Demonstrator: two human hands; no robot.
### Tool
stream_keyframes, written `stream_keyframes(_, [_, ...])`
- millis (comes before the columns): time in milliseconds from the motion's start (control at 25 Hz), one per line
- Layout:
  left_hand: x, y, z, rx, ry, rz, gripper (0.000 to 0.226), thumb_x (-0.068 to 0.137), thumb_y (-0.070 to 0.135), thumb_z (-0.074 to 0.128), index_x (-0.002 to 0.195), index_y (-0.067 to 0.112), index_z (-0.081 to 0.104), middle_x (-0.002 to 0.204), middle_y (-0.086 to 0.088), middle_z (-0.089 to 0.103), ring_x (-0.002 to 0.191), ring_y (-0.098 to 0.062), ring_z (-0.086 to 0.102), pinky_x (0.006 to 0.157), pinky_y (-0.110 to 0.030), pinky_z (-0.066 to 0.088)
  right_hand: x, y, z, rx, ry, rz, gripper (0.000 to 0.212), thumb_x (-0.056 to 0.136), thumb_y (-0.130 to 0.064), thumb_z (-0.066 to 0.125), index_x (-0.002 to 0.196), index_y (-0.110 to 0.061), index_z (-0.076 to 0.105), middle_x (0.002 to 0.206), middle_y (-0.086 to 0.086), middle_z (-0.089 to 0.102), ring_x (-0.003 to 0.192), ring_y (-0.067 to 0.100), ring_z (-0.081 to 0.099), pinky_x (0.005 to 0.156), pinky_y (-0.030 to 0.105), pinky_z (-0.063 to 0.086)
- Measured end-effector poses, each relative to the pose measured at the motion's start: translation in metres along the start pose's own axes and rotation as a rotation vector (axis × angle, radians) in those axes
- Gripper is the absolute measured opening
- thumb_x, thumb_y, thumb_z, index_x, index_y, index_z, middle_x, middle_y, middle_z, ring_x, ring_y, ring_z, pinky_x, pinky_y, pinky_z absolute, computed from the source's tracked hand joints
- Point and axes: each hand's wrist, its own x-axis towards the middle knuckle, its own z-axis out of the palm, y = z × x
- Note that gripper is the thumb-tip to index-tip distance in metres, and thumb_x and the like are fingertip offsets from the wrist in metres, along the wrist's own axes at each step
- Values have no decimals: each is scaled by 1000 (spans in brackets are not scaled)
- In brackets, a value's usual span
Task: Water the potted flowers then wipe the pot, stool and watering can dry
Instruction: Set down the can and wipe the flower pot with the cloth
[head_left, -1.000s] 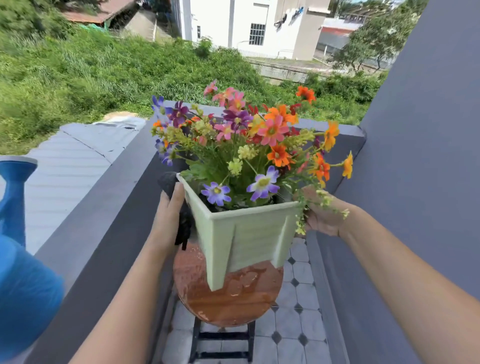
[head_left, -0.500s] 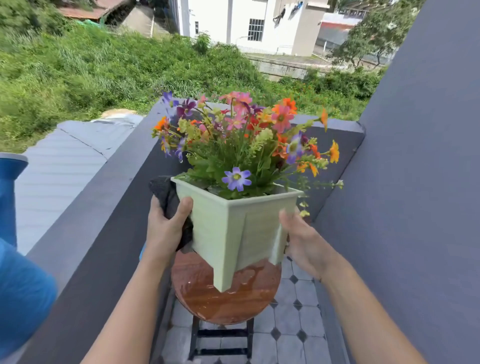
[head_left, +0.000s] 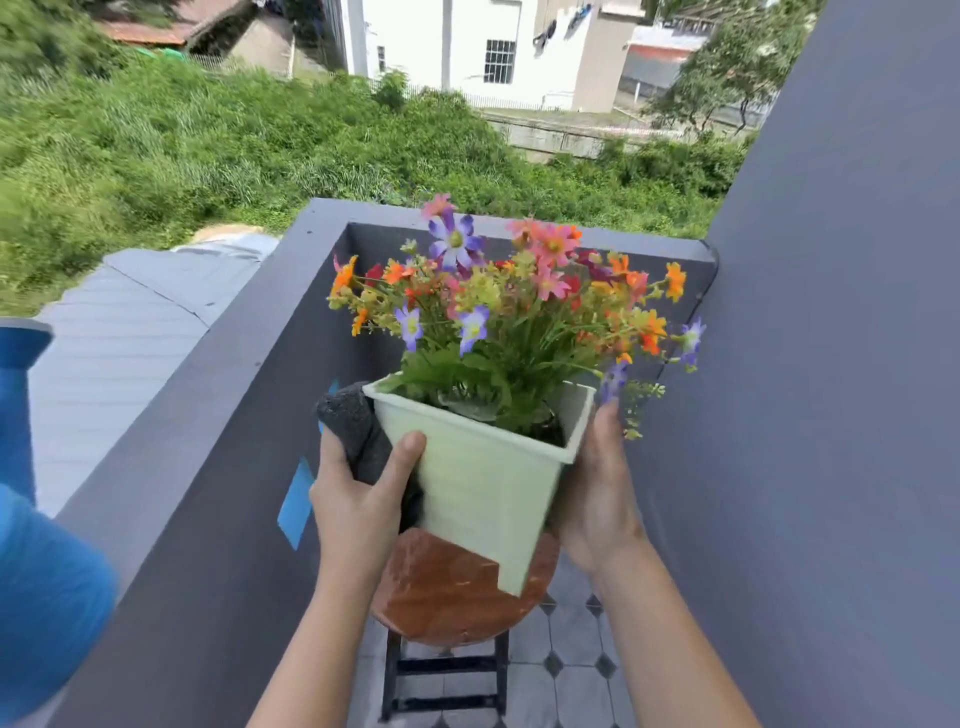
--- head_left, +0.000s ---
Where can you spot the pale green flower pot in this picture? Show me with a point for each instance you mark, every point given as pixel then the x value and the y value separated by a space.
pixel 480 487

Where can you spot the person's right hand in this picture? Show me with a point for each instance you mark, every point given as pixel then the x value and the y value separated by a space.
pixel 600 502

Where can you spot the long red-roofed shed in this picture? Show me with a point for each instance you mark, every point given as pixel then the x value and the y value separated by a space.
pixel 172 26

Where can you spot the round wooden stool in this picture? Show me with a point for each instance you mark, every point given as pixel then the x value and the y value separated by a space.
pixel 442 600

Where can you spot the green trees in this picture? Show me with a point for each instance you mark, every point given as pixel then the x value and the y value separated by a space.
pixel 727 60

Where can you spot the dark grey yellow-trimmed cloth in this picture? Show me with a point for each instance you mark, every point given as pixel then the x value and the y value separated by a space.
pixel 360 435

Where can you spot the person's right forearm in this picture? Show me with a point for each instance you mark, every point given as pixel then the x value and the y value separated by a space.
pixel 675 652

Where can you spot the person's left forearm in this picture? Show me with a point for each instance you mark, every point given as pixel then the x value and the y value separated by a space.
pixel 322 660

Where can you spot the low red-trimmed building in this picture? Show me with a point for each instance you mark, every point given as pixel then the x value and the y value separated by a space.
pixel 660 60

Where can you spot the grey corrugated roof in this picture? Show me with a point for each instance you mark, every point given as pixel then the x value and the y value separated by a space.
pixel 120 337

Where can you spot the concrete retaining wall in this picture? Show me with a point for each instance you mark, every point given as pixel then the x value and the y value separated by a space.
pixel 547 135

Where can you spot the person's left hand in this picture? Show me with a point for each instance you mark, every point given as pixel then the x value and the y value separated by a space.
pixel 360 525

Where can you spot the tall white building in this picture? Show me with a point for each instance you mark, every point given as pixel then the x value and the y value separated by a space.
pixel 465 45

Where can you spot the colourful flowers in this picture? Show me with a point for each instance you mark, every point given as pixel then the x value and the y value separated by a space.
pixel 510 322

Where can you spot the blue plastic watering can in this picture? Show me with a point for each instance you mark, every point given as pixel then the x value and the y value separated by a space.
pixel 45 585

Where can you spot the blue tape patch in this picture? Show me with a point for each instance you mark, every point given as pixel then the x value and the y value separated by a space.
pixel 332 388
pixel 296 506

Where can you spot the grassy overgrown slope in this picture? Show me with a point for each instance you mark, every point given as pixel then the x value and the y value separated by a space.
pixel 187 150

